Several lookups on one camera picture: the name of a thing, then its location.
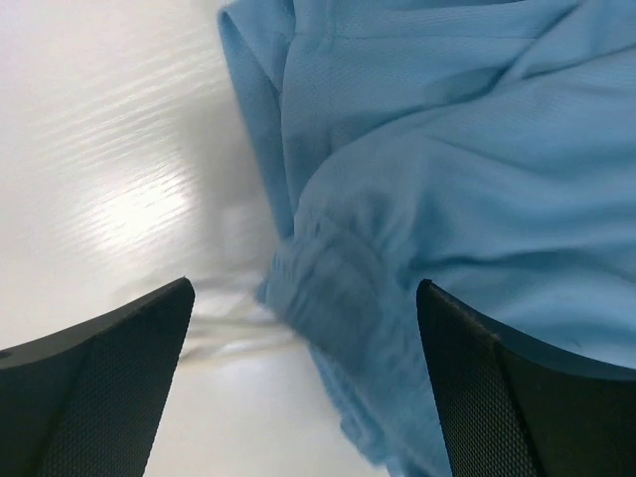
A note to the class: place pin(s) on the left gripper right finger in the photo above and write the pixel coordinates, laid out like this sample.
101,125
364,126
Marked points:
512,405

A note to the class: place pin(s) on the light blue shorts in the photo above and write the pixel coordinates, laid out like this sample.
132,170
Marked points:
488,146

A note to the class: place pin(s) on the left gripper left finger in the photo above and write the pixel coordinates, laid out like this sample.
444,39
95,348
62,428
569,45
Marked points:
88,400

